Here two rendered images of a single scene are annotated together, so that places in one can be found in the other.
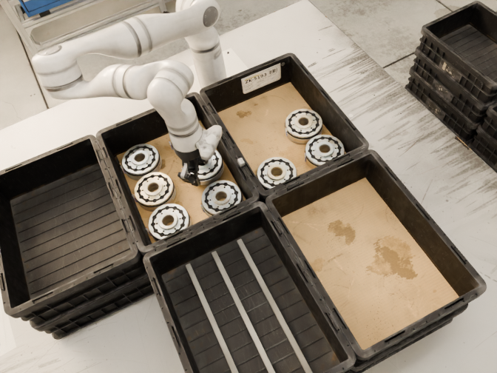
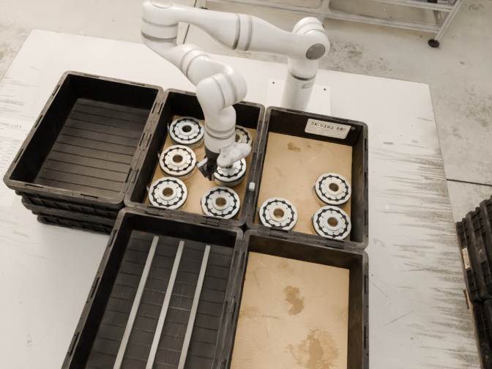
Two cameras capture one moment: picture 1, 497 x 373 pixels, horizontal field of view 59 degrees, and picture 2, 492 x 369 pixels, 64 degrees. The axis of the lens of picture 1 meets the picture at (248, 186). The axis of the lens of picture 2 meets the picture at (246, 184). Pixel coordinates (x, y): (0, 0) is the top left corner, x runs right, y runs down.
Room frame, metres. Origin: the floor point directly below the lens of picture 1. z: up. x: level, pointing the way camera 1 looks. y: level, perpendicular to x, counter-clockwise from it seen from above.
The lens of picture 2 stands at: (0.14, -0.15, 1.79)
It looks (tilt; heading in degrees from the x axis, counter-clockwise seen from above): 59 degrees down; 20
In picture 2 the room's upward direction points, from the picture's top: 9 degrees clockwise
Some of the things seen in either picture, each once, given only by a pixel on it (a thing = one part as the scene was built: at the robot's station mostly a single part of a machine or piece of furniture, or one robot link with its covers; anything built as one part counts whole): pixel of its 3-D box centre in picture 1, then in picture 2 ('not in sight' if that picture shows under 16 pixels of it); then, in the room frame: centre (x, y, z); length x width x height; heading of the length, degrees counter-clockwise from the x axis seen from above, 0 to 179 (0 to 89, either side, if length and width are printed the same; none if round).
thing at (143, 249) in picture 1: (173, 165); (200, 152); (0.67, 0.18, 0.92); 0.40 x 0.30 x 0.02; 18
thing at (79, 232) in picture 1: (66, 226); (96, 144); (0.58, 0.46, 0.87); 0.40 x 0.30 x 0.11; 18
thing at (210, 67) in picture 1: (209, 65); (297, 90); (1.08, 0.06, 0.85); 0.09 x 0.09 x 0.17; 32
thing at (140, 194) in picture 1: (154, 189); (177, 159); (0.65, 0.24, 0.86); 0.10 x 0.10 x 0.01
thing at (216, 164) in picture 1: (203, 162); (228, 165); (0.69, 0.11, 0.88); 0.10 x 0.10 x 0.01
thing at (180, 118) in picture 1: (173, 103); (217, 106); (0.66, 0.13, 1.14); 0.09 x 0.07 x 0.15; 149
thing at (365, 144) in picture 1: (279, 119); (311, 172); (0.76, -0.11, 0.92); 0.40 x 0.30 x 0.02; 18
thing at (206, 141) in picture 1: (192, 132); (224, 138); (0.66, 0.10, 1.04); 0.11 x 0.09 x 0.06; 64
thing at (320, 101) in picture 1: (279, 132); (307, 181); (0.76, -0.11, 0.87); 0.40 x 0.30 x 0.11; 18
